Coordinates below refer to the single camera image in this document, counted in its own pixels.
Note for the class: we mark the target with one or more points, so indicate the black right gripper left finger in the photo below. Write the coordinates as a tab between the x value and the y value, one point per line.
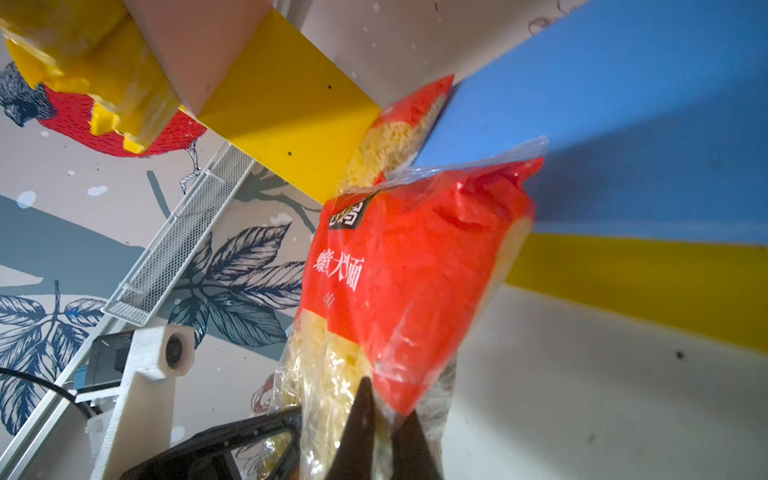
353	459

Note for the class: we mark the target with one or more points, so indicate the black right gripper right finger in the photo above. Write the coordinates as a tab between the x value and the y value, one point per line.
412	458

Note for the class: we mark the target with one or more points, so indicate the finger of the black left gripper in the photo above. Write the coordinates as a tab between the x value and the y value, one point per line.
210	454

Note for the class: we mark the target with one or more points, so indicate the red short pasta bag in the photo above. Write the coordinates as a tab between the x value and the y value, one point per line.
396	276

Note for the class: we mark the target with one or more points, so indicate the red macaroni bag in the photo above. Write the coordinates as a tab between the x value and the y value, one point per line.
396	136

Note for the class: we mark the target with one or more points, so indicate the yellow pink blue shelf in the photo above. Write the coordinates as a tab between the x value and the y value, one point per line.
650	118

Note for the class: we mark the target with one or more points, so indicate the white wire basket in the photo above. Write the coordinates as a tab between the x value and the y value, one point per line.
149	282

